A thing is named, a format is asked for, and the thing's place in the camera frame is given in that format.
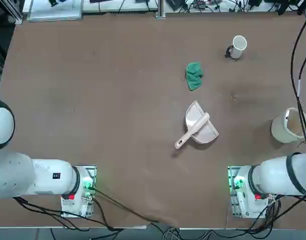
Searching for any aluminium frame profile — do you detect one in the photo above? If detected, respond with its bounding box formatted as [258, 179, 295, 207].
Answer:
[4, 0, 25, 25]

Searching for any black base power cable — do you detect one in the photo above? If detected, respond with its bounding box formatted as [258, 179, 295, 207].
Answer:
[89, 186, 168, 226]

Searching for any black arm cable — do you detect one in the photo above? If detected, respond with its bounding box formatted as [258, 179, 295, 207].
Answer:
[297, 44, 306, 148]
[290, 9, 306, 153]

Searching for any beige plastic dustpan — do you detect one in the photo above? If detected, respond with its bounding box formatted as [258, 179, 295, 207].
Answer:
[184, 100, 220, 145]

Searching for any aluminium post with bracket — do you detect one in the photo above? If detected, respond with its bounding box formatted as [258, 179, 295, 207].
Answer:
[155, 0, 167, 19]

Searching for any beige hand brush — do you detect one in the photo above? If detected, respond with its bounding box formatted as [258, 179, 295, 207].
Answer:
[174, 112, 210, 150]

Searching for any green cloth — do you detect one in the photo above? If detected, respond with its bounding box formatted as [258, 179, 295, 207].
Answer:
[185, 61, 205, 92]

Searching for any white mug with black handle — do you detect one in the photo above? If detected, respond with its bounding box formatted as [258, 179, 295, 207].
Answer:
[224, 35, 248, 60]

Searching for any cream bin with flip lid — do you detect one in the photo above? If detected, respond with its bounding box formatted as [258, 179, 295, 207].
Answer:
[271, 107, 306, 144]

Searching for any clear flat box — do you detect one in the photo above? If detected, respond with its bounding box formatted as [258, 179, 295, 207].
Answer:
[27, 0, 83, 23]

